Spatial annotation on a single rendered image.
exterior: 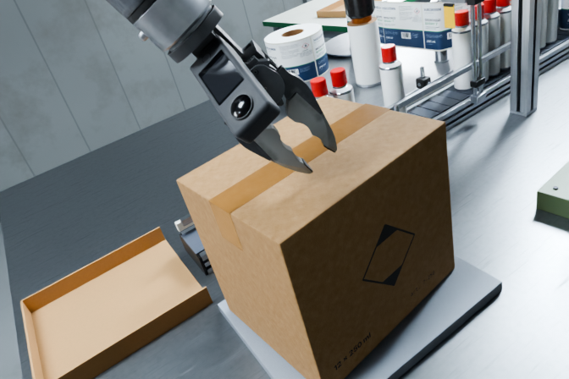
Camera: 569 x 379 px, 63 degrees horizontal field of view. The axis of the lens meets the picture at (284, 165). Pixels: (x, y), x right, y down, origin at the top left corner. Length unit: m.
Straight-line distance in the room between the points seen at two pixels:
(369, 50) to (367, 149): 0.81
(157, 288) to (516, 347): 0.63
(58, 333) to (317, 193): 0.62
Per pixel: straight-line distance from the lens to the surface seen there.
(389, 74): 1.11
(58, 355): 0.97
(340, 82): 1.01
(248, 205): 0.56
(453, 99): 1.29
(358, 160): 0.60
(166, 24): 0.48
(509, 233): 0.92
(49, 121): 3.56
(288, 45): 1.55
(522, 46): 1.23
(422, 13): 1.52
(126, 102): 3.68
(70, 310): 1.04
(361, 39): 1.39
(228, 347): 0.81
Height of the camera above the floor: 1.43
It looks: 29 degrees down
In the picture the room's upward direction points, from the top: 15 degrees counter-clockwise
